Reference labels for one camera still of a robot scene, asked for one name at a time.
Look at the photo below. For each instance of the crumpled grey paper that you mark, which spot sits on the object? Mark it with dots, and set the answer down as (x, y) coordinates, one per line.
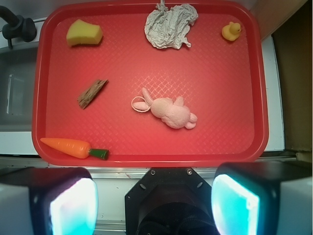
(167, 27)

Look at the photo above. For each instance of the brown bark piece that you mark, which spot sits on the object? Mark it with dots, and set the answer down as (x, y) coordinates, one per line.
(87, 96)

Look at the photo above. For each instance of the orange toy carrot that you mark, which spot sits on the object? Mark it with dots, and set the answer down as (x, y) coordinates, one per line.
(75, 148)

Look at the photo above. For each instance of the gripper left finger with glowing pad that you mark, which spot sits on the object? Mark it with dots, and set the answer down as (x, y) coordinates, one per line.
(47, 201)

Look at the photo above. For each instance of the red plastic tray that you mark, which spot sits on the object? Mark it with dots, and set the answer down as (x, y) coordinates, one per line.
(222, 83)

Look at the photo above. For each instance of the brown cardboard box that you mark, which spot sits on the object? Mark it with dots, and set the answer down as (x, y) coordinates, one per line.
(293, 45)

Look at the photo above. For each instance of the steel sink basin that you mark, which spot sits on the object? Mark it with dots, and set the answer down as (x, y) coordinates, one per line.
(17, 77)

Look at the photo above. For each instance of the yellow rubber duck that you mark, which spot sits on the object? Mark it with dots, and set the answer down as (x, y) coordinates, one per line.
(232, 31)

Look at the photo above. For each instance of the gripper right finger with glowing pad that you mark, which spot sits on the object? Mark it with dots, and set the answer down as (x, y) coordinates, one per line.
(263, 198)

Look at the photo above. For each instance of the pink plush bunny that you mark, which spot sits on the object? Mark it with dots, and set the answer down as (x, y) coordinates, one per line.
(171, 112)

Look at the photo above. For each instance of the black faucet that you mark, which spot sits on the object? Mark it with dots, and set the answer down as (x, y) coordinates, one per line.
(17, 27)

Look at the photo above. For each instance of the yellow sponge piece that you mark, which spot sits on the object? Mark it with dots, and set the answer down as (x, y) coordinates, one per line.
(83, 33)

